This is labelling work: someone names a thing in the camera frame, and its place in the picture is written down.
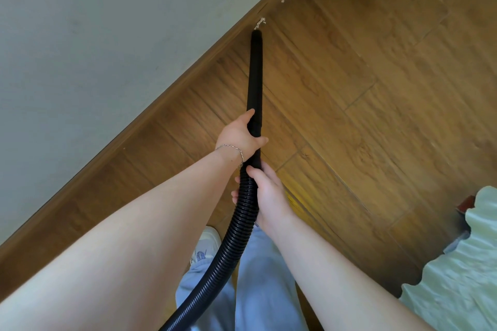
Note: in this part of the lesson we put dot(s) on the person's right hand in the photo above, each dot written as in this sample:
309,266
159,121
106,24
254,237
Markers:
272,202

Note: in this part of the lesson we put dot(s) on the person's leg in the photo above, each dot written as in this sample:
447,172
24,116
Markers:
268,292
202,296

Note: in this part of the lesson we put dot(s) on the wooden skirting board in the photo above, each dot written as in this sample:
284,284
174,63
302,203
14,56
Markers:
155,109

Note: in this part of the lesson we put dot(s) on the pale green bedspread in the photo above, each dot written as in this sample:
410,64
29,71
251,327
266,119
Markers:
458,276

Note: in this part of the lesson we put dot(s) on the person's right forearm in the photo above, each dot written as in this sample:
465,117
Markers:
341,284

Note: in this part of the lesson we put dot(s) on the person's left forearm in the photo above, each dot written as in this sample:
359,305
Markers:
128,249

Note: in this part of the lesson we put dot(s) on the person's left hand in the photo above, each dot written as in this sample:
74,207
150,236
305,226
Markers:
237,137

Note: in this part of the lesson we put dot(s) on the person's right leg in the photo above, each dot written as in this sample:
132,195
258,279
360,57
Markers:
268,292

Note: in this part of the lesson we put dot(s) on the person's white left shoe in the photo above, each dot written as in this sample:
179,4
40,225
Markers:
205,243

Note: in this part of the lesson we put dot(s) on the white paper scraps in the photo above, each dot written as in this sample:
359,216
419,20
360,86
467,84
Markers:
259,23

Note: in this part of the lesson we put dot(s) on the person's left leg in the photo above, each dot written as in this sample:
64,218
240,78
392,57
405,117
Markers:
202,296

